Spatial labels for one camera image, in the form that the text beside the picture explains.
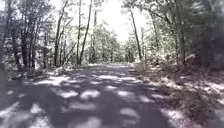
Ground grey asphalt path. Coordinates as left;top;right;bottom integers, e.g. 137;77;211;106
0;63;188;128

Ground wood of trees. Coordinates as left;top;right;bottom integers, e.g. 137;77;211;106
0;0;224;81

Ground leaf-covered ground verge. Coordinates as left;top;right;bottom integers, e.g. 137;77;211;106
131;59;224;128

